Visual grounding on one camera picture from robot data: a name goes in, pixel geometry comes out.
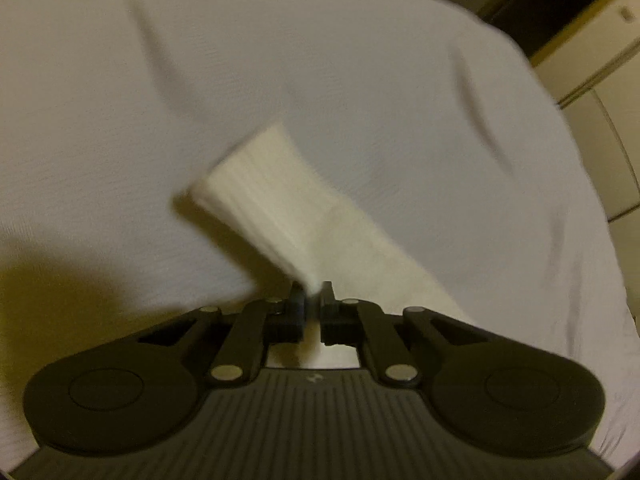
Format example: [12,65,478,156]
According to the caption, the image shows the cream knit sweater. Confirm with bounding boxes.
[188,121,476,369]

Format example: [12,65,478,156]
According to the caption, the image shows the grey duvet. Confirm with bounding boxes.
[1,0,639,469]

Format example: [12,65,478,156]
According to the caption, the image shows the cream wardrobe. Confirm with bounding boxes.
[530,0,639,316]

